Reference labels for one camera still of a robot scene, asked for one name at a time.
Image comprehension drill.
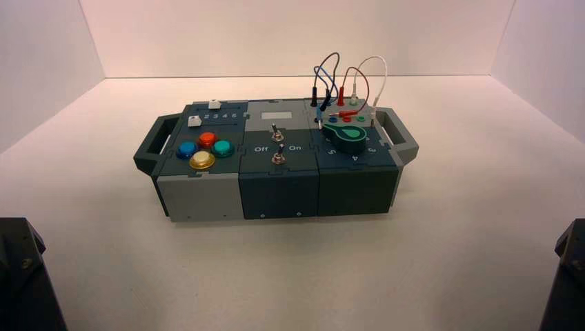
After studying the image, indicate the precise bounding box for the grey and teal task box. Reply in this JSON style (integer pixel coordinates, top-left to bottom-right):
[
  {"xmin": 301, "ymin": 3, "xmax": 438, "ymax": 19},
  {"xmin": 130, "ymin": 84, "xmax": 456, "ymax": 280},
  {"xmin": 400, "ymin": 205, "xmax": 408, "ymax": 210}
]
[{"xmin": 133, "ymin": 98, "xmax": 420, "ymax": 223}]

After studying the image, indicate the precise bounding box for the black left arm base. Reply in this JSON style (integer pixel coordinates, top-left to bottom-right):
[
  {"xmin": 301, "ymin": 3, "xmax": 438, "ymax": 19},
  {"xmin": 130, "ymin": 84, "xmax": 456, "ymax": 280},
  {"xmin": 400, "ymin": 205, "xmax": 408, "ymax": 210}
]
[{"xmin": 0, "ymin": 217, "xmax": 70, "ymax": 331}]

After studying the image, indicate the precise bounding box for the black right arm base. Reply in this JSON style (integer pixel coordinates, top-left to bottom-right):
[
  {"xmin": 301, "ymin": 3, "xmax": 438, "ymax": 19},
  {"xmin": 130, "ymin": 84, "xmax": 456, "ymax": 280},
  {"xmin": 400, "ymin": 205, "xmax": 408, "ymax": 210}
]
[{"xmin": 539, "ymin": 218, "xmax": 585, "ymax": 331}]

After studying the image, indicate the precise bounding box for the green rotary knob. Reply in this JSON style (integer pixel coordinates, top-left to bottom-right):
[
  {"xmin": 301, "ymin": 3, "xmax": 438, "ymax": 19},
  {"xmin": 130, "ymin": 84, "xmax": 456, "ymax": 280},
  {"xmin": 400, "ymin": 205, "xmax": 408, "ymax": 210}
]
[{"xmin": 321, "ymin": 125, "xmax": 369, "ymax": 155}]

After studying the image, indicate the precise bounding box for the teal push button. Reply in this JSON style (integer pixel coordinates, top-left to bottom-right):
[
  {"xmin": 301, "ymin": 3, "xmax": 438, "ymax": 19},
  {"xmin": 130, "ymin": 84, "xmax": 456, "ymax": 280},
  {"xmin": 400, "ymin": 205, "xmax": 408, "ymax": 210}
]
[{"xmin": 210, "ymin": 139, "xmax": 236, "ymax": 159}]

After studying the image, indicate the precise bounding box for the orange push button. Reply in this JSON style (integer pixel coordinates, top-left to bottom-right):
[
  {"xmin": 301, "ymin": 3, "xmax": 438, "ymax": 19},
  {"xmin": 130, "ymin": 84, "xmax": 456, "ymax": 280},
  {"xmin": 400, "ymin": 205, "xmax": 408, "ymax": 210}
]
[{"xmin": 197, "ymin": 132, "xmax": 220, "ymax": 149}]

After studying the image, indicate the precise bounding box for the yellow push button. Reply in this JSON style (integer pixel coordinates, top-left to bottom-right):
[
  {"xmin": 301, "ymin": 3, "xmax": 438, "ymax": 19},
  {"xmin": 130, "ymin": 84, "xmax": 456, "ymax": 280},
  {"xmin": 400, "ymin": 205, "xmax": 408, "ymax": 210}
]
[{"xmin": 189, "ymin": 150, "xmax": 217, "ymax": 172}]

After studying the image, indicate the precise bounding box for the blue push button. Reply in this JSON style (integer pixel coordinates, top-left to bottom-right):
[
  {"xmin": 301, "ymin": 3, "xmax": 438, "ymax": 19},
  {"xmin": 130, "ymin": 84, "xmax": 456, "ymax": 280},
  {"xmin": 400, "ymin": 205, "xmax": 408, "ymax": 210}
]
[{"xmin": 176, "ymin": 141, "xmax": 199, "ymax": 161}]

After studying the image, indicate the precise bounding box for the red jumper cable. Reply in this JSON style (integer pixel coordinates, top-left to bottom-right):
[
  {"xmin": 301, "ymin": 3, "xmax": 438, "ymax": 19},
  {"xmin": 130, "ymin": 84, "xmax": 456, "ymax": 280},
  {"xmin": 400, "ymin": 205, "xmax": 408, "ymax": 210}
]
[{"xmin": 328, "ymin": 66, "xmax": 370, "ymax": 119}]

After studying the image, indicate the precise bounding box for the white jumper cable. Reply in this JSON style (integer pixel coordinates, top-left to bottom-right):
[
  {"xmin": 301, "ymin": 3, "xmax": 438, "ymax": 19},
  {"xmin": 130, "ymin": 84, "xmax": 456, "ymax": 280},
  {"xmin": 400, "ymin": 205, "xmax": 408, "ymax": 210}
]
[{"xmin": 350, "ymin": 55, "xmax": 389, "ymax": 129}]

